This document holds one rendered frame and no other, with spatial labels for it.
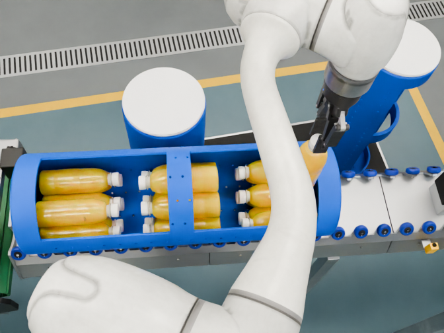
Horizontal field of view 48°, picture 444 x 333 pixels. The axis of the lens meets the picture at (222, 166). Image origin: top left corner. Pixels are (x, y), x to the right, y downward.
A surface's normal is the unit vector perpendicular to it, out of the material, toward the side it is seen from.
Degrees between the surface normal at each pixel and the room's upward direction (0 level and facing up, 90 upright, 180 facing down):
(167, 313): 24
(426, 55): 0
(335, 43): 84
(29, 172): 12
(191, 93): 0
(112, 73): 0
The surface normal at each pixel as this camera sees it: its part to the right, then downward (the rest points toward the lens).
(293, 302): 0.62, -0.27
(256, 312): -0.10, -0.53
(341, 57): -0.49, 0.80
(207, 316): 0.15, -0.85
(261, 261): -0.51, -0.67
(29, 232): 0.10, 0.45
